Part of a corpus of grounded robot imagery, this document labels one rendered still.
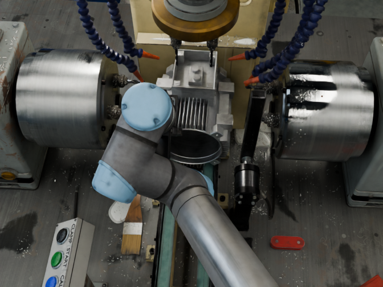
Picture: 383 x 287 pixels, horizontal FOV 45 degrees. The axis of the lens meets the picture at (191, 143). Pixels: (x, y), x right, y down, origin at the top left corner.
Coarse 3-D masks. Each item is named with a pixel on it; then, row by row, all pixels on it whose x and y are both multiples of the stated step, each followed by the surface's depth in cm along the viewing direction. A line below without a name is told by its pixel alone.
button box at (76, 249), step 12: (60, 228) 96; (72, 228) 94; (84, 228) 95; (72, 240) 92; (84, 240) 94; (72, 252) 91; (84, 252) 93; (48, 264) 93; (60, 264) 90; (72, 264) 90; (84, 264) 92; (48, 276) 91; (60, 276) 89; (72, 276) 89; (84, 276) 92
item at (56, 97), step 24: (48, 48) 113; (24, 72) 107; (48, 72) 106; (72, 72) 106; (96, 72) 106; (24, 96) 106; (48, 96) 105; (72, 96) 105; (96, 96) 105; (120, 96) 125; (24, 120) 108; (48, 120) 106; (72, 120) 106; (96, 120) 106; (48, 144) 113; (72, 144) 112; (96, 144) 111
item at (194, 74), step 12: (180, 60) 113; (192, 60) 114; (204, 60) 114; (216, 60) 110; (180, 72) 112; (192, 72) 111; (204, 72) 112; (216, 72) 113; (180, 84) 108; (192, 84) 110; (204, 84) 110; (216, 84) 111; (180, 96) 109; (192, 96) 108; (204, 96) 108
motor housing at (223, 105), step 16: (224, 80) 119; (224, 96) 115; (192, 112) 108; (208, 112) 109; (224, 112) 112; (192, 128) 106; (208, 128) 107; (176, 144) 120; (192, 144) 122; (208, 144) 120; (224, 144) 111; (176, 160) 118; (192, 160) 119; (208, 160) 117
